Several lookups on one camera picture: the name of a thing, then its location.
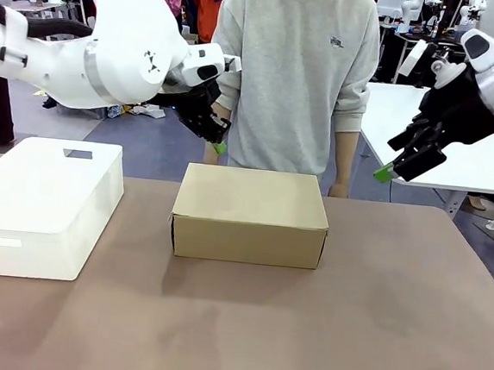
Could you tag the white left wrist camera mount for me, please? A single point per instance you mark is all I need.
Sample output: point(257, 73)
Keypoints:
point(233, 64)

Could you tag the white plastic storage box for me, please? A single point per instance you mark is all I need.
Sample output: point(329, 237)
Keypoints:
point(34, 192)

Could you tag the white background table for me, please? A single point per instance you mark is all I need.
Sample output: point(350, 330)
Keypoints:
point(461, 165)

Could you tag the person's left hand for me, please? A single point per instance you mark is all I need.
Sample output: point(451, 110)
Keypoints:
point(338, 191)

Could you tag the orange hanging garment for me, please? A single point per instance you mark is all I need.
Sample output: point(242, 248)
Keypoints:
point(208, 8)

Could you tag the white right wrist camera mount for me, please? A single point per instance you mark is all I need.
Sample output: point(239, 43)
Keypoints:
point(414, 57)

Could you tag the person in grey sweatshirt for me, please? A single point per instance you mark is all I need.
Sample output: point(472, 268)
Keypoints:
point(291, 76)

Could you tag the person's right hand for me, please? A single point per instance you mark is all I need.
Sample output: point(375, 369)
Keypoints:
point(209, 156)

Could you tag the black background desk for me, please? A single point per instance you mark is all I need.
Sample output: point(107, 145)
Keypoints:
point(392, 55)

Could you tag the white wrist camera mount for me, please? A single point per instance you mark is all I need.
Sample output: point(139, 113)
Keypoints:
point(414, 57)
point(233, 64)

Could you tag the person's left forearm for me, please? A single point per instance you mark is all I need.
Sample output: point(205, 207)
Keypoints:
point(345, 159)

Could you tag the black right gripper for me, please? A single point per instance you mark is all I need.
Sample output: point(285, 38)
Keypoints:
point(461, 113)

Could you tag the brown cardboard shoe box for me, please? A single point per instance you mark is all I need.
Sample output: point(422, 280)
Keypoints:
point(248, 220)

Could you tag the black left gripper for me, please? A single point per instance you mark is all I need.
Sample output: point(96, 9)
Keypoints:
point(200, 103)

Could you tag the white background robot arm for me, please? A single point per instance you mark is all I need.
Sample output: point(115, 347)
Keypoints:
point(472, 10)
point(408, 13)

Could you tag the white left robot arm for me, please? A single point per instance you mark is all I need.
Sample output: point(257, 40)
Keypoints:
point(126, 31)

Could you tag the person's right forearm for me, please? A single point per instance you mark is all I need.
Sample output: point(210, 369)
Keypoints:
point(223, 113)

